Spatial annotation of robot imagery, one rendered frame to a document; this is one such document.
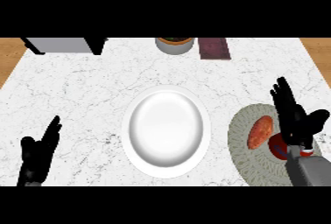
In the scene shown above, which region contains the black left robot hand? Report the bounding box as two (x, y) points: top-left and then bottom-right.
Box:
(15, 115), (64, 186)

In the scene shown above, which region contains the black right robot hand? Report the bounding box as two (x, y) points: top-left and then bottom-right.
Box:
(270, 76), (331, 151)

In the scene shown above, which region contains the red can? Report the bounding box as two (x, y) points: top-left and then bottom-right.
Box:
(267, 134), (317, 161)

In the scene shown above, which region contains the grey round woven placemat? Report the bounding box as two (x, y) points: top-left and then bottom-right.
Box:
(227, 103), (331, 187)

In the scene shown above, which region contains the white oval plate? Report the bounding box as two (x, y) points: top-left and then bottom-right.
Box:
(120, 84), (213, 179)

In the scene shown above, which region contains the orange sweet potato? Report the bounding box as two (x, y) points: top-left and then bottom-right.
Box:
(247, 115), (276, 151)

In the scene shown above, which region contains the dark maroon book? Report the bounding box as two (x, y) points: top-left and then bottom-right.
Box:
(199, 38), (234, 61)

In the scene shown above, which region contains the grey appliance with black frame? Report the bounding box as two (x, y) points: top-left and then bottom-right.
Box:
(20, 38), (110, 56)

